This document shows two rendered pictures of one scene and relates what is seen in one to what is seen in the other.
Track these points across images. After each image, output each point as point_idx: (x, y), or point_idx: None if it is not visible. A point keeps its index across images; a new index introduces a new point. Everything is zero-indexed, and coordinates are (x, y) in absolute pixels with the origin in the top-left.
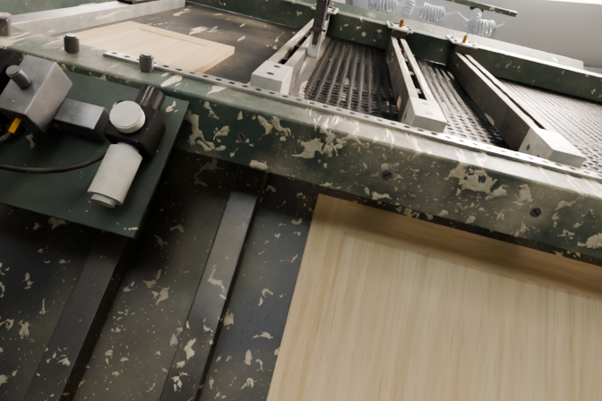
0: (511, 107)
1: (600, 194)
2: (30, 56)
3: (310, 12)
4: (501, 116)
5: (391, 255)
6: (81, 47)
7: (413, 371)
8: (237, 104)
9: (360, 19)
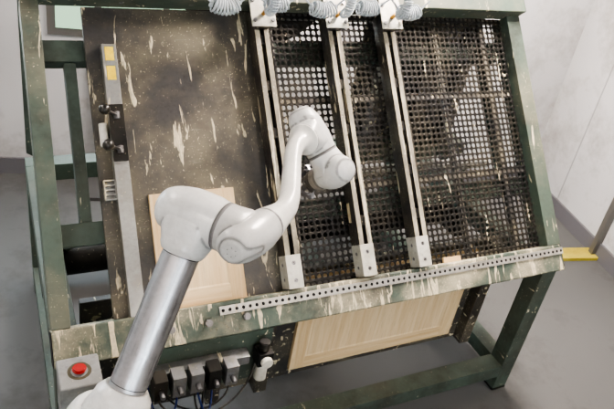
0: (409, 203)
1: (429, 292)
2: (229, 368)
3: (244, 4)
4: (404, 197)
5: None
6: (204, 313)
7: (348, 319)
8: (294, 320)
9: (296, 3)
